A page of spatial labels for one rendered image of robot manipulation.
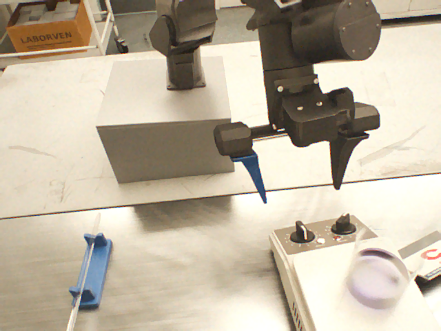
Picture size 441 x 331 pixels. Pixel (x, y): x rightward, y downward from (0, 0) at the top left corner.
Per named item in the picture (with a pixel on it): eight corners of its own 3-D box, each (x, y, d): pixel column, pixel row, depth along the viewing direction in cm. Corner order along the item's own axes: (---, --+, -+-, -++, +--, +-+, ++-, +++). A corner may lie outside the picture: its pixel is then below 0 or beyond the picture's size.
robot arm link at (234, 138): (204, 78, 46) (207, 81, 40) (355, 54, 47) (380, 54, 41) (215, 146, 48) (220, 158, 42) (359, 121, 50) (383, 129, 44)
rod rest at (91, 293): (90, 243, 58) (82, 229, 55) (113, 241, 58) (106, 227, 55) (73, 308, 51) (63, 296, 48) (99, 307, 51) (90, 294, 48)
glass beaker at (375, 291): (351, 321, 39) (368, 281, 33) (333, 264, 44) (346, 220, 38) (419, 312, 39) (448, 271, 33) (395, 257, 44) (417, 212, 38)
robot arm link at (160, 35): (150, 47, 62) (144, 7, 58) (197, 32, 66) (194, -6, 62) (172, 63, 58) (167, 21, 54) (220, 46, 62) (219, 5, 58)
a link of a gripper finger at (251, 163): (226, 147, 48) (232, 159, 43) (254, 142, 49) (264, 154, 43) (233, 199, 50) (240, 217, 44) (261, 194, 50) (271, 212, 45)
